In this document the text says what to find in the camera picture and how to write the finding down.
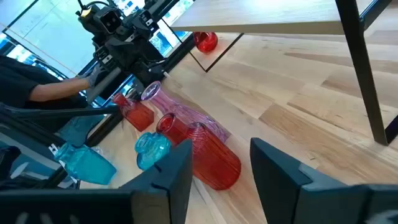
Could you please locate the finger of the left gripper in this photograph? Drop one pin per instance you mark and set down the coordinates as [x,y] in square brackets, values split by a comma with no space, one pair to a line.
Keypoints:
[105,59]
[148,21]

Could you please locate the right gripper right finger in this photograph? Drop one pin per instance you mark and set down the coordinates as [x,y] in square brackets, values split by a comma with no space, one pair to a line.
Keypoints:
[286,193]

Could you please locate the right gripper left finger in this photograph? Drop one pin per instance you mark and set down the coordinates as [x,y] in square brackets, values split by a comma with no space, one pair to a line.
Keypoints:
[161,199]

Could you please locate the short round teal vase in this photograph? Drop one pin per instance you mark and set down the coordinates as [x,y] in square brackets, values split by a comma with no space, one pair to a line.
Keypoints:
[149,152]

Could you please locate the red ribbed bottle vase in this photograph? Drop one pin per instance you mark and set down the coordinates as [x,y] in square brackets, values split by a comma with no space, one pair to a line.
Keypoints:
[211,161]

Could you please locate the red flared ribbed vase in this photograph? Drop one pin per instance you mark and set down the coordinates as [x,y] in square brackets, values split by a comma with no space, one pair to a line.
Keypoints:
[136,115]

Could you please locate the tall pink glass vase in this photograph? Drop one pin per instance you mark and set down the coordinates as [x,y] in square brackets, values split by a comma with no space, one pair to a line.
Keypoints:
[174,105]

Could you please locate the square textured teal vase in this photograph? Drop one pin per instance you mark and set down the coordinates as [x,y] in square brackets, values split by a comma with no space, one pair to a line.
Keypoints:
[87,166]

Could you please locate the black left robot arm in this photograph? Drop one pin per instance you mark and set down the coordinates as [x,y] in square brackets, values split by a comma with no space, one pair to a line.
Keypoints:
[146,70]

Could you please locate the small red bulbous vase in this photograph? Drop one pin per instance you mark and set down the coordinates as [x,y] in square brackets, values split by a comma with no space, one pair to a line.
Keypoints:
[205,42]

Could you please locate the person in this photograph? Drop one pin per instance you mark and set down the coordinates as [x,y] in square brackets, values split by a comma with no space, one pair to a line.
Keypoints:
[18,84]

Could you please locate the wooden shelf with black frame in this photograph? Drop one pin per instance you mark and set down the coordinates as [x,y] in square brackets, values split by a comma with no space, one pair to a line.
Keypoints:
[264,18]

